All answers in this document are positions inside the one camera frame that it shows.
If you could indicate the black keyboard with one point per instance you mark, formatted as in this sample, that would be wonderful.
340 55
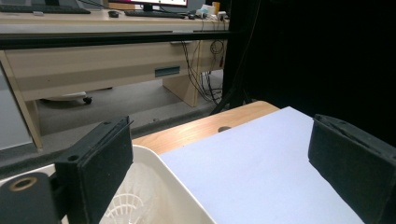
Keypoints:
46 9
155 14

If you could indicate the black horizontal frame bar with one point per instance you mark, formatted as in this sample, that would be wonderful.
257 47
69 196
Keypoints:
93 39

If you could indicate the computer monitor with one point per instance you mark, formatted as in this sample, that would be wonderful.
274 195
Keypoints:
149 2

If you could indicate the black frame post with brace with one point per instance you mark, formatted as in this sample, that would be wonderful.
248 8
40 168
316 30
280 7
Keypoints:
229 101

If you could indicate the black computer mouse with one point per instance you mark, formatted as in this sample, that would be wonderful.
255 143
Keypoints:
113 14

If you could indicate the white plastic storage bin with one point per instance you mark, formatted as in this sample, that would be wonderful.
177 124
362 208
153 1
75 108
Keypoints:
174 199

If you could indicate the yellow cup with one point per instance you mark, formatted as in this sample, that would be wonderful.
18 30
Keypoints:
216 6

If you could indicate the white shuttlecock with blue band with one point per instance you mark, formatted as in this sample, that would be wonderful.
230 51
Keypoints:
127 202

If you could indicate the white table sheet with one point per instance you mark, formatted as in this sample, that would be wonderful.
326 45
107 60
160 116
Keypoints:
249 174

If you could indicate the black curtain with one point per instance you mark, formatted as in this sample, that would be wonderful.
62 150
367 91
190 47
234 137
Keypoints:
311 62

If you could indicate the white cabinet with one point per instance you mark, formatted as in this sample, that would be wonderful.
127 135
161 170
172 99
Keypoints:
12 124

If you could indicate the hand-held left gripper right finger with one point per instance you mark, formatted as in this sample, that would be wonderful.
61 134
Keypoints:
348 168

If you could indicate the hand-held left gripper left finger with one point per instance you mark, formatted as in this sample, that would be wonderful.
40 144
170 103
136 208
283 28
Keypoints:
99 168

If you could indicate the light wooden office desk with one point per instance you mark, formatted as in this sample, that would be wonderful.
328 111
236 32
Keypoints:
93 71

